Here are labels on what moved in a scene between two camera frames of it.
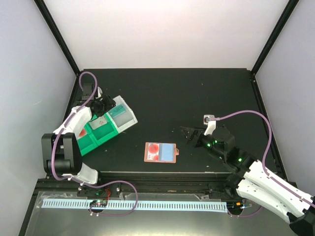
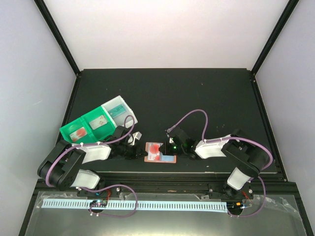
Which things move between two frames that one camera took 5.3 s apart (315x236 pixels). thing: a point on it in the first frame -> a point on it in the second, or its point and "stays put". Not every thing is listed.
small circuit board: x=99 y=203 stays put
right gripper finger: x=188 y=133 -> x=163 y=148
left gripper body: x=104 y=107 -> x=129 y=154
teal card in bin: x=117 y=110 stays put
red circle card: x=153 y=151 stays put
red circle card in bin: x=82 y=133 stays put
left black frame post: x=43 y=7 stays put
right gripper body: x=198 y=143 -> x=178 y=150
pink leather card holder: x=160 y=152 stays put
